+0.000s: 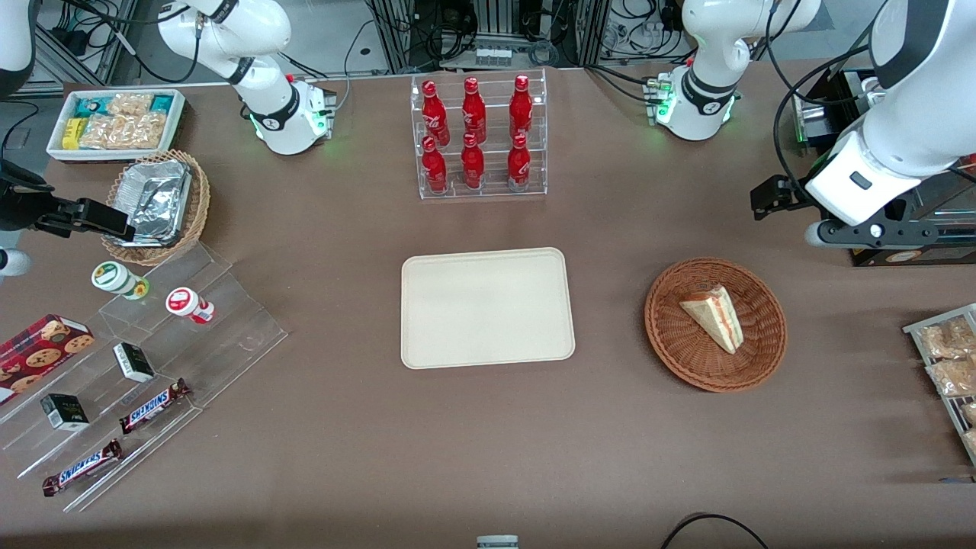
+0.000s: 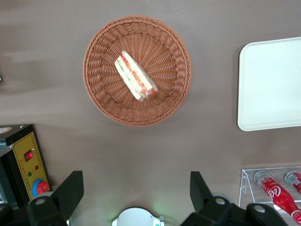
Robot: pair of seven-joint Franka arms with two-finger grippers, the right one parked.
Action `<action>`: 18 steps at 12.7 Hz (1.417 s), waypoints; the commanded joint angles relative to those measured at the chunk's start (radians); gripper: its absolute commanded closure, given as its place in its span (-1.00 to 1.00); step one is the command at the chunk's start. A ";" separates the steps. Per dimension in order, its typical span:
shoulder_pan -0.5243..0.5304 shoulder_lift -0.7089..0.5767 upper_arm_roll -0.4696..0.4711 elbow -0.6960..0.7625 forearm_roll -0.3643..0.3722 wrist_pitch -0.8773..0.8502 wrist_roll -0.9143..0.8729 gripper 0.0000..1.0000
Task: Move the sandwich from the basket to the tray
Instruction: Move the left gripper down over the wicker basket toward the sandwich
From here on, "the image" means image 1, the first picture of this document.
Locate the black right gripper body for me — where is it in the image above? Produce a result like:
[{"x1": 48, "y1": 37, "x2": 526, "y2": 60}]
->
[{"x1": 0, "y1": 160, "x2": 56, "y2": 233}]

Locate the triangular sandwich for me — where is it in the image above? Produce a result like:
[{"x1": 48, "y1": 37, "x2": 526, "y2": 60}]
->
[{"x1": 679, "y1": 284, "x2": 740, "y2": 355}]

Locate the aluminium foil tray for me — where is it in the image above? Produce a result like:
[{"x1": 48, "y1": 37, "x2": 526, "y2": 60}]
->
[{"x1": 114, "y1": 159, "x2": 193, "y2": 248}]

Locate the light tan wicker basket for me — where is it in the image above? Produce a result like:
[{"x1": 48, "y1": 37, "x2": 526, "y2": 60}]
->
[{"x1": 101, "y1": 149, "x2": 211, "y2": 267}]

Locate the grey metal snack tray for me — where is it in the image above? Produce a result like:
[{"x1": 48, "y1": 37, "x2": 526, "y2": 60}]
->
[{"x1": 903, "y1": 303, "x2": 976, "y2": 467}]

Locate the brown round wicker basket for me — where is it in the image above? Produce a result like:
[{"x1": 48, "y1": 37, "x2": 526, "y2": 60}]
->
[{"x1": 644, "y1": 258, "x2": 788, "y2": 393}]

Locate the beige plastic tray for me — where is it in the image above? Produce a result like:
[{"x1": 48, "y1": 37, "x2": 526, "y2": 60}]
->
[{"x1": 401, "y1": 247, "x2": 576, "y2": 371}]

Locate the green lid yoghurt cup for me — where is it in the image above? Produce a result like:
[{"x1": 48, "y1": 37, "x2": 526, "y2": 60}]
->
[{"x1": 91, "y1": 261, "x2": 150, "y2": 300}]

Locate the white rectangular snack bin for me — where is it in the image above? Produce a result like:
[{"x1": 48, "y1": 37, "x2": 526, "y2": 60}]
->
[{"x1": 47, "y1": 88, "x2": 187, "y2": 164}]

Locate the clear cracker bag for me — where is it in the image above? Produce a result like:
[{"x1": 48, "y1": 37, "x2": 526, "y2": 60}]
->
[
  {"x1": 79, "y1": 114, "x2": 127, "y2": 150},
  {"x1": 107, "y1": 93, "x2": 153, "y2": 117},
  {"x1": 122, "y1": 111, "x2": 169, "y2": 149}
]

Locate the red lid yoghurt cup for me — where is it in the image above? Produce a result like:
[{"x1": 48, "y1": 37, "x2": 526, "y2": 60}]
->
[{"x1": 165, "y1": 287, "x2": 216, "y2": 325}]

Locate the red tartan cookie box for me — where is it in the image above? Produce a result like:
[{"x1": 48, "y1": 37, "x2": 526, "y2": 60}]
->
[{"x1": 0, "y1": 314, "x2": 96, "y2": 406}]

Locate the small black box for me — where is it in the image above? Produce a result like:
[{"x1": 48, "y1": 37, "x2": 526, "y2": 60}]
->
[
  {"x1": 40, "y1": 393, "x2": 90, "y2": 432},
  {"x1": 113, "y1": 342, "x2": 156, "y2": 384}
]

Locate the clear acrylic stepped stand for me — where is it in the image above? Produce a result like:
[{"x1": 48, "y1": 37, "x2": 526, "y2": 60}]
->
[{"x1": 0, "y1": 242, "x2": 290, "y2": 514}]

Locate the Snickers chocolate bar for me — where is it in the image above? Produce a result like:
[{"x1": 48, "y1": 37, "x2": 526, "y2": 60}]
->
[
  {"x1": 42, "y1": 439, "x2": 124, "y2": 498},
  {"x1": 119, "y1": 378, "x2": 192, "y2": 435}
]

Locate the red cola bottle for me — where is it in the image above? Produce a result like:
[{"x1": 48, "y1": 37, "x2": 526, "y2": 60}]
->
[
  {"x1": 461, "y1": 133, "x2": 486, "y2": 190},
  {"x1": 461, "y1": 76, "x2": 487, "y2": 146},
  {"x1": 509, "y1": 74, "x2": 534, "y2": 142},
  {"x1": 507, "y1": 133, "x2": 531, "y2": 191},
  {"x1": 422, "y1": 136, "x2": 449, "y2": 194},
  {"x1": 422, "y1": 79, "x2": 451, "y2": 147}
]

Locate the clear acrylic bottle rack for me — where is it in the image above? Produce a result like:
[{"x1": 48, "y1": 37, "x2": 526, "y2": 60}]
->
[{"x1": 410, "y1": 69, "x2": 548, "y2": 201}]

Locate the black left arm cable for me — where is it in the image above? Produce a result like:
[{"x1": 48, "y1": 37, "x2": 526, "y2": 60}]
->
[{"x1": 765, "y1": 0, "x2": 893, "y2": 208}]

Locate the black table cable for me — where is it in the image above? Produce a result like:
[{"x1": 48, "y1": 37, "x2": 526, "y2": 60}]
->
[{"x1": 660, "y1": 513, "x2": 771, "y2": 549}]

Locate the aluminium frame rack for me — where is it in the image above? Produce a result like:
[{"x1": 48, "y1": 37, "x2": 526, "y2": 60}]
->
[{"x1": 366, "y1": 0, "x2": 611, "y2": 71}]

